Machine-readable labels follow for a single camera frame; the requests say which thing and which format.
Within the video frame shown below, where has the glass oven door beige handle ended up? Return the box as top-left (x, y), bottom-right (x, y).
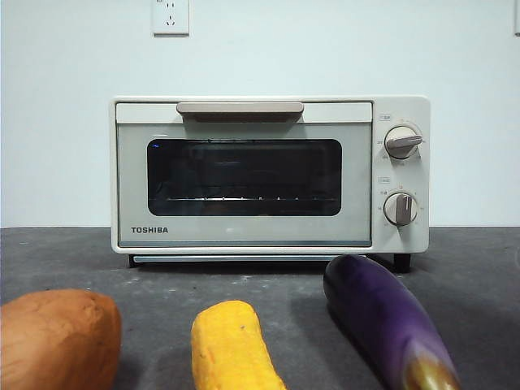
top-left (115, 101), bottom-right (374, 249)

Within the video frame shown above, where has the yellow corn cob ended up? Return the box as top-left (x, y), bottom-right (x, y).
top-left (191, 299), bottom-right (288, 390)

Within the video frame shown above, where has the orange-brown sweet potato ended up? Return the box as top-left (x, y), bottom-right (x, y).
top-left (0, 288), bottom-right (124, 390)

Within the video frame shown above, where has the cream white toaster oven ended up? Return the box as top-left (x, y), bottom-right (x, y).
top-left (110, 95), bottom-right (431, 272)

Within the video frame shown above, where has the beige timer knob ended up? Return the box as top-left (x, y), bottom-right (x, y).
top-left (383, 191), bottom-right (420, 227)

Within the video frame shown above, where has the white wall socket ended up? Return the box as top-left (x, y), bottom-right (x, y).
top-left (153, 0), bottom-right (191, 37)

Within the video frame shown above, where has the metal wire oven rack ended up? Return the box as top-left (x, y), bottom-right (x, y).
top-left (167, 195), bottom-right (339, 203)

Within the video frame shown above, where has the purple eggplant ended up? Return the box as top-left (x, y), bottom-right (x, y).
top-left (323, 254), bottom-right (462, 390)

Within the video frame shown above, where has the beige temperature knob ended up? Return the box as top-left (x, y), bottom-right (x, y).
top-left (383, 125), bottom-right (425, 160)

